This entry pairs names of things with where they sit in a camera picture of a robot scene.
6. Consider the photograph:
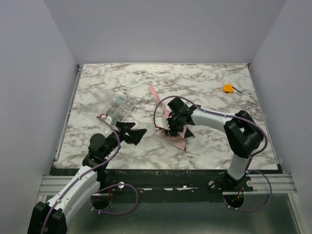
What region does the pink folding umbrella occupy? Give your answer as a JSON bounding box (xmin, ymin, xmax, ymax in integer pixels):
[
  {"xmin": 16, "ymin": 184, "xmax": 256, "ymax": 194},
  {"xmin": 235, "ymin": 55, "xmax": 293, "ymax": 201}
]
[{"xmin": 148, "ymin": 86, "xmax": 194, "ymax": 151}]

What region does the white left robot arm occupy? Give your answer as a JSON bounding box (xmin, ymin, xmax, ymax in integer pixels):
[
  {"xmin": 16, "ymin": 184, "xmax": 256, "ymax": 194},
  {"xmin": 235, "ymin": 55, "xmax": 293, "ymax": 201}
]
[{"xmin": 27, "ymin": 122, "xmax": 147, "ymax": 234}]

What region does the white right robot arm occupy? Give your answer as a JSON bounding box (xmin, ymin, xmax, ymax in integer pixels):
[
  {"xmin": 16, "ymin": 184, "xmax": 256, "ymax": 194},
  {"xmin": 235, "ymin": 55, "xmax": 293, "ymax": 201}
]
[{"xmin": 165, "ymin": 97, "xmax": 265, "ymax": 180}]

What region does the clear bag of screws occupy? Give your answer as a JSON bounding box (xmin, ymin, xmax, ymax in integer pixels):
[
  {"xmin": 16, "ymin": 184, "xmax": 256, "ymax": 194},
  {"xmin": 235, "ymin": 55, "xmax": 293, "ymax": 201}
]
[{"xmin": 106, "ymin": 97, "xmax": 136, "ymax": 122}]

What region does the yellow tape measure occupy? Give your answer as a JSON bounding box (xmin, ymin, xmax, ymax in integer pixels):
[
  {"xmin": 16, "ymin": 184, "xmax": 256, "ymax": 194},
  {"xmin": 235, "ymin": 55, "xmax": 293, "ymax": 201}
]
[{"xmin": 222, "ymin": 84, "xmax": 243, "ymax": 94}]

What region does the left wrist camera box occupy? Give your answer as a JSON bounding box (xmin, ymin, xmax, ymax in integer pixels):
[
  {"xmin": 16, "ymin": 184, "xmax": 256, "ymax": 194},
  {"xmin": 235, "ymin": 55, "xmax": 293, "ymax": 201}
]
[{"xmin": 99, "ymin": 114, "xmax": 117, "ymax": 126}]

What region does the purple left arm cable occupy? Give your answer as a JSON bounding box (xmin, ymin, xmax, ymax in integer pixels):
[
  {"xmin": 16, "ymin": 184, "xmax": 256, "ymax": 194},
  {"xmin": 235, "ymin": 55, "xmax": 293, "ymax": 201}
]
[{"xmin": 40, "ymin": 116, "xmax": 139, "ymax": 234}]

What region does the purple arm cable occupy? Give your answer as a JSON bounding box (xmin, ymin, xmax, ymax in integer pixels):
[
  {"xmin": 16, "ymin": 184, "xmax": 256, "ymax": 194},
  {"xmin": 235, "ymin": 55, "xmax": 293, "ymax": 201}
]
[
  {"xmin": 152, "ymin": 96, "xmax": 273, "ymax": 212},
  {"xmin": 40, "ymin": 116, "xmax": 139, "ymax": 234}
]

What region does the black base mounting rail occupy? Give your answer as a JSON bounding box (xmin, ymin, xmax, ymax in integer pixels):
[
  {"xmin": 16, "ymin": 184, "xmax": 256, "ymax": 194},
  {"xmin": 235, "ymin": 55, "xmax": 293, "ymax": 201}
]
[{"xmin": 99, "ymin": 169, "xmax": 253, "ymax": 203}]

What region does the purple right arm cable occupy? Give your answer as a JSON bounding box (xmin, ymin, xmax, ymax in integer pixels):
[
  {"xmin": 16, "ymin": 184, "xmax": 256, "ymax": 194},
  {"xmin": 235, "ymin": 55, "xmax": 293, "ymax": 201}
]
[{"xmin": 152, "ymin": 96, "xmax": 273, "ymax": 212}]

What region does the aluminium frame rail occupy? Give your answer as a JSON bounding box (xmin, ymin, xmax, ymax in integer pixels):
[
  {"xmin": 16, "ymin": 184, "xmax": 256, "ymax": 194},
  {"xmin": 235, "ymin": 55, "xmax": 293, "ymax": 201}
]
[{"xmin": 26, "ymin": 63, "xmax": 83, "ymax": 234}]

